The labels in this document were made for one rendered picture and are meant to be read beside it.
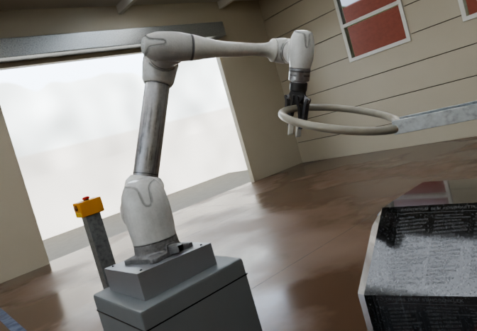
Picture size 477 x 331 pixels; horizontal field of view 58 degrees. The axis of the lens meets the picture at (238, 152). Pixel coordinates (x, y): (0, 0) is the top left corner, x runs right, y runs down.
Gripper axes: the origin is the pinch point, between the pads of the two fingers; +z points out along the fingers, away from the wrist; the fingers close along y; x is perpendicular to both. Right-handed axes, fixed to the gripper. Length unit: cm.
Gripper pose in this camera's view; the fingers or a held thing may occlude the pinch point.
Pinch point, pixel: (294, 128)
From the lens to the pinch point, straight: 191.1
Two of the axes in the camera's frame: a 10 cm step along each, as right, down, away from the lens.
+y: 6.6, 2.4, -7.1
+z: -0.5, 9.6, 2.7
